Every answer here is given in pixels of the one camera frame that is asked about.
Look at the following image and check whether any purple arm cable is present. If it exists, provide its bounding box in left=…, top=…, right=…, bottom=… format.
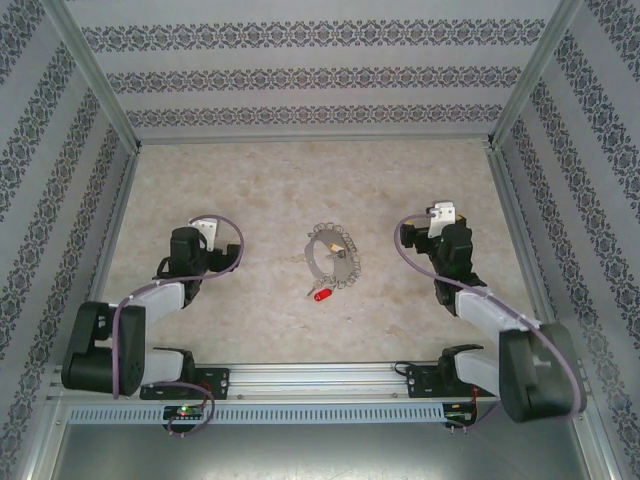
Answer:
left=112, top=213, right=246, bottom=436
left=395, top=210, right=589, bottom=436

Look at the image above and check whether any key with red tag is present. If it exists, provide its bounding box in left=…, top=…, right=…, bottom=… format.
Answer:
left=305, top=280, right=335, bottom=302

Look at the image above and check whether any aluminium table edge rail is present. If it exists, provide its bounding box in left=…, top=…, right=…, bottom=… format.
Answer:
left=488, top=144, right=571, bottom=326
left=84, top=147, right=142, bottom=306

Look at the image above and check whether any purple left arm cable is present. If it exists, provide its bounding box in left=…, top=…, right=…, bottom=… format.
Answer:
left=112, top=213, right=246, bottom=436

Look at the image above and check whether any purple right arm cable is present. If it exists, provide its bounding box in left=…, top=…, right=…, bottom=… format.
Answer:
left=395, top=210, right=589, bottom=436

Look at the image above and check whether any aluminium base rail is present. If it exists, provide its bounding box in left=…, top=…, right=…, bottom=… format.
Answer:
left=47, top=363, right=591, bottom=401

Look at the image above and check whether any slotted grey cable duct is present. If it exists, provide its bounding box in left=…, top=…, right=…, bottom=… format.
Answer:
left=67, top=402, right=446, bottom=425

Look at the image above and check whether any grey metal sheet panel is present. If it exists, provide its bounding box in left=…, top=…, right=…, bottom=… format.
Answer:
left=29, top=422, right=616, bottom=480

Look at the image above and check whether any aluminium frame post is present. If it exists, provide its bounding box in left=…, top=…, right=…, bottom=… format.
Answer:
left=487, top=0, right=586, bottom=149
left=42, top=0, right=143, bottom=151

